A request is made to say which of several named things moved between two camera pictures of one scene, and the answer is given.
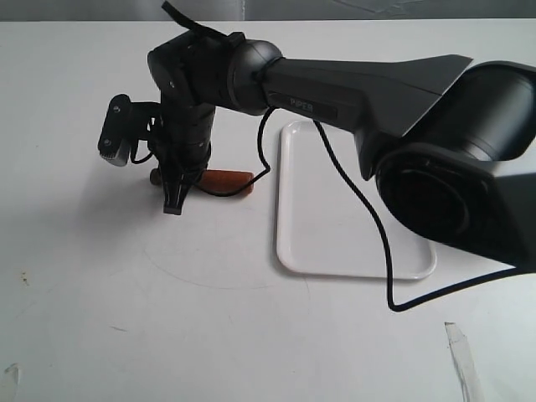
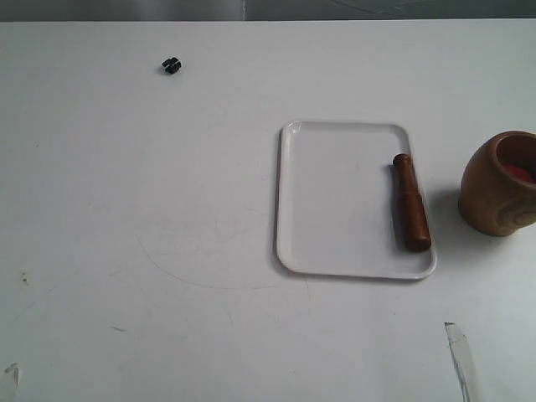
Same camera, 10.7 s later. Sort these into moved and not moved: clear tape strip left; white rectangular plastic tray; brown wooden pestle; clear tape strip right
Moved: brown wooden pestle
Not moved: clear tape strip right; clear tape strip left; white rectangular plastic tray
